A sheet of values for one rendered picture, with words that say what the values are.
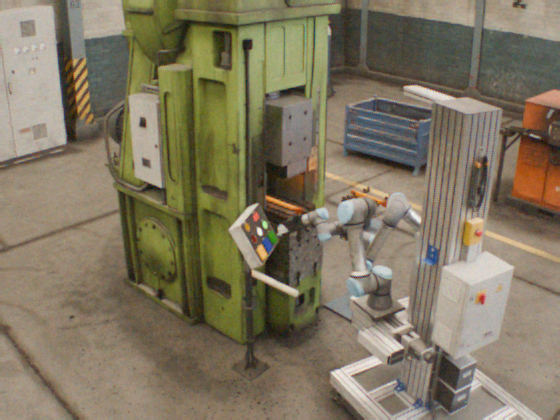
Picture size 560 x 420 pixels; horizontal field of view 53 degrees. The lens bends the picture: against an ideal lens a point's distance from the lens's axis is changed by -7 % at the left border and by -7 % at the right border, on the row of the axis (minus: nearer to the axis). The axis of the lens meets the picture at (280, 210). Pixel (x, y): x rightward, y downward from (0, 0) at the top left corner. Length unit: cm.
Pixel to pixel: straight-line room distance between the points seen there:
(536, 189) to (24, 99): 666
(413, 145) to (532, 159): 160
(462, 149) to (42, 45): 666
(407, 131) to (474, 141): 475
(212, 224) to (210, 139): 63
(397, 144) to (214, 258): 398
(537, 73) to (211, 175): 802
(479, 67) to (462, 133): 882
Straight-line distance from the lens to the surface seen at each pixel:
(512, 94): 1144
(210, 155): 407
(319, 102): 429
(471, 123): 289
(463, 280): 303
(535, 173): 700
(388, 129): 781
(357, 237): 325
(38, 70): 859
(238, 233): 351
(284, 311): 444
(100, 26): 965
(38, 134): 874
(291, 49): 399
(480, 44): 1165
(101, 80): 976
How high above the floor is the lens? 274
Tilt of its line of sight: 25 degrees down
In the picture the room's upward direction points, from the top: straight up
